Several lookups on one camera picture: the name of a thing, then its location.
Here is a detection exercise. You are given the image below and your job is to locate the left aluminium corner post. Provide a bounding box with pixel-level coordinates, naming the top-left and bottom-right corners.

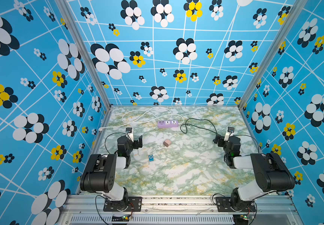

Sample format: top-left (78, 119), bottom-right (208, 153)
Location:
top-left (56, 0), bottom-right (111, 111)

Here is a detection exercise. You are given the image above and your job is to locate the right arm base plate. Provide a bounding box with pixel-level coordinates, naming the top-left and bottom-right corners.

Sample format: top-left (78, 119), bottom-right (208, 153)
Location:
top-left (214, 196), bottom-right (256, 213)

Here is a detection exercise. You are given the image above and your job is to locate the left green circuit board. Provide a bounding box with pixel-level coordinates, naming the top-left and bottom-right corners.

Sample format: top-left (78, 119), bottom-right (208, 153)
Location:
top-left (111, 215), bottom-right (132, 222)

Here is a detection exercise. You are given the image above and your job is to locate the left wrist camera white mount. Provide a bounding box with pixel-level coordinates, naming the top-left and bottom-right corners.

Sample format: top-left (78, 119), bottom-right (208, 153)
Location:
top-left (125, 127), bottom-right (134, 142)

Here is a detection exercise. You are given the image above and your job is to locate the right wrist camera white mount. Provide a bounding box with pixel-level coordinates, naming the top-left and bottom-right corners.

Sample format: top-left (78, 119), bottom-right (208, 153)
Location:
top-left (224, 127), bottom-right (235, 141)

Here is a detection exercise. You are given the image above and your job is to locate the purple power strip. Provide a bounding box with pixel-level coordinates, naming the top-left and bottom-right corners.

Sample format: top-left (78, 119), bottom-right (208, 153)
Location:
top-left (157, 120), bottom-right (179, 128)

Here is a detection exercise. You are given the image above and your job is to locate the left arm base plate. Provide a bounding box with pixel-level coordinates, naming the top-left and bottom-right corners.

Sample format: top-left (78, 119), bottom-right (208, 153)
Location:
top-left (103, 196), bottom-right (142, 212)

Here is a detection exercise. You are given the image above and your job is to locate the blue mp3 player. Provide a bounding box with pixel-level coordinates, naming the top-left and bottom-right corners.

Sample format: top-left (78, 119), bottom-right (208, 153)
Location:
top-left (148, 155), bottom-right (154, 162)

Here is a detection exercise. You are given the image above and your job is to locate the right aluminium corner post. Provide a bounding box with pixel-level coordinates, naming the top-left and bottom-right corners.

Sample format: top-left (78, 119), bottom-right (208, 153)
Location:
top-left (238, 0), bottom-right (308, 111)

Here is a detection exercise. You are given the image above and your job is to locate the aluminium corner post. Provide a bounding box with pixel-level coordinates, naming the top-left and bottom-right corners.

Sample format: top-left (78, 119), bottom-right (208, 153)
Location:
top-left (56, 0), bottom-right (111, 111)
top-left (238, 0), bottom-right (308, 111)

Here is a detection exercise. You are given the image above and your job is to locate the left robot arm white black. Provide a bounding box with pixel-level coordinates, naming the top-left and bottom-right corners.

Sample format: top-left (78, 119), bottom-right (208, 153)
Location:
top-left (80, 135), bottom-right (143, 212)

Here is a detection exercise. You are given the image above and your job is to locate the green circuit board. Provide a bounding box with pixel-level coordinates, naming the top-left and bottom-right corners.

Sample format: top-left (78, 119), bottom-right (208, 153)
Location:
top-left (111, 215), bottom-right (132, 222)
top-left (233, 215), bottom-right (249, 225)

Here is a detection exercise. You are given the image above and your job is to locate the pink usb charger cube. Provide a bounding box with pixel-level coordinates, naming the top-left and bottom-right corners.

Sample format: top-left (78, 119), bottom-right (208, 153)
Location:
top-left (163, 139), bottom-right (171, 147)

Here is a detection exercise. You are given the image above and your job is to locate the aluminium front rail frame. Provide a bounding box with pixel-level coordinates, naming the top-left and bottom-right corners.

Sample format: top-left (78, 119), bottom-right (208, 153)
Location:
top-left (58, 194), bottom-right (303, 225)

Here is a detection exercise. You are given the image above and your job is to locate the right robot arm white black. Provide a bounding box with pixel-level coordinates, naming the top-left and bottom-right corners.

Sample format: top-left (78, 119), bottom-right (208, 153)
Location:
top-left (213, 134), bottom-right (295, 212)

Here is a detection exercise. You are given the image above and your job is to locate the white power strip cord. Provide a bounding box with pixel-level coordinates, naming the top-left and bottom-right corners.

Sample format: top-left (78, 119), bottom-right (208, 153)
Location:
top-left (98, 106), bottom-right (184, 132)

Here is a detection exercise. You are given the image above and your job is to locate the right green circuit board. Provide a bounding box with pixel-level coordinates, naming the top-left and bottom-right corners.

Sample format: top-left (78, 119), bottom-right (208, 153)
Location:
top-left (233, 215), bottom-right (249, 225)

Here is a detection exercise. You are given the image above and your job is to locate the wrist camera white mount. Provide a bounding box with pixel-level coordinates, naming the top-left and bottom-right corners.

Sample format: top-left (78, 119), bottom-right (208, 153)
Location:
top-left (224, 127), bottom-right (235, 141)
top-left (125, 127), bottom-right (134, 142)

